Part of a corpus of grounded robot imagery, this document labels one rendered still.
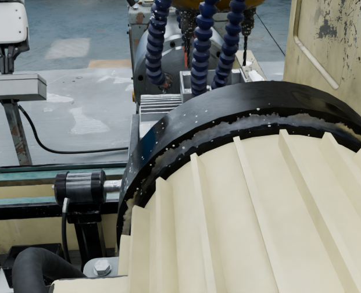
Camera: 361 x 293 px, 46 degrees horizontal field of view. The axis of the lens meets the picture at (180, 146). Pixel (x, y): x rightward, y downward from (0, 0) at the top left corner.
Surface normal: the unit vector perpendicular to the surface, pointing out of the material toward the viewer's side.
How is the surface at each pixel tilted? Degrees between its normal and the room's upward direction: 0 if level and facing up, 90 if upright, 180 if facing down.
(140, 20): 90
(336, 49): 90
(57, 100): 0
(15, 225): 90
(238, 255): 23
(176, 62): 90
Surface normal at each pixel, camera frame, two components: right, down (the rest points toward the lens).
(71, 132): -0.03, -0.84
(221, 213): -0.40, -0.76
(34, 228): 0.05, 0.54
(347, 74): -1.00, 0.05
